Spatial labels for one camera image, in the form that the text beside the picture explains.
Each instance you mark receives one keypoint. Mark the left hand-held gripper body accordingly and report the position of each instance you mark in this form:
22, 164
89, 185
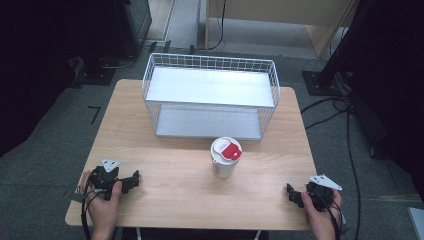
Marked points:
104, 180

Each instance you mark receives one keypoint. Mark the light wooden furniture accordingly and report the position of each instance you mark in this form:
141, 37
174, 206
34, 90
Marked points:
283, 13

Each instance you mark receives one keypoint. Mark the black cabinet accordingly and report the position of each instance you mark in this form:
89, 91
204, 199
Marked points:
133, 23

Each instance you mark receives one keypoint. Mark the grey box corner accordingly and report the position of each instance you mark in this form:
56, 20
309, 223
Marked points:
417, 225

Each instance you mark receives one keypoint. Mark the white cup with red lid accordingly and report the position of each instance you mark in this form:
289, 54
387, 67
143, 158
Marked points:
226, 158

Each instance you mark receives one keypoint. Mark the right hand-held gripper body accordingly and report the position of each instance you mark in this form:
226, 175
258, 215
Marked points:
320, 196

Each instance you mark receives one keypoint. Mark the person's right hand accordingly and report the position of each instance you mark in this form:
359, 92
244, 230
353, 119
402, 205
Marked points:
320, 221

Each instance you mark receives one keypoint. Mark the black metal stand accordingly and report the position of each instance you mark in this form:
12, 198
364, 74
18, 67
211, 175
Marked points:
333, 63

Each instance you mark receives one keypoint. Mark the person's left hand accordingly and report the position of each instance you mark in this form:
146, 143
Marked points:
103, 210

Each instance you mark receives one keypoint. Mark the black stand base plate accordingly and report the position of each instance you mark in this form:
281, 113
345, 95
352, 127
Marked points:
95, 75

